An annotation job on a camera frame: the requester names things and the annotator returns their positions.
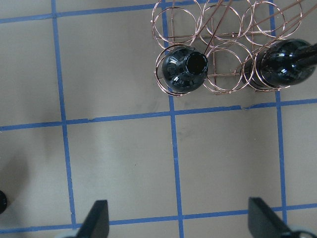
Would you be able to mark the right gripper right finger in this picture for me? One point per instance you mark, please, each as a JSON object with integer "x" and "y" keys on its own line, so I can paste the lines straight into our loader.
{"x": 263, "y": 222}

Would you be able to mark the dark wine bottle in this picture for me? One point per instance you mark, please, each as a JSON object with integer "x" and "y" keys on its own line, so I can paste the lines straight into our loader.
{"x": 3, "y": 202}
{"x": 185, "y": 69}
{"x": 287, "y": 63}

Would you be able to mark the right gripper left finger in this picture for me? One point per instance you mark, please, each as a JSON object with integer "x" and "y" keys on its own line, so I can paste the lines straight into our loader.
{"x": 96, "y": 224}

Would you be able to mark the copper wire wine basket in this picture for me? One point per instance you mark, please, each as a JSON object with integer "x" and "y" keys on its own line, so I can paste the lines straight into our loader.
{"x": 233, "y": 40}

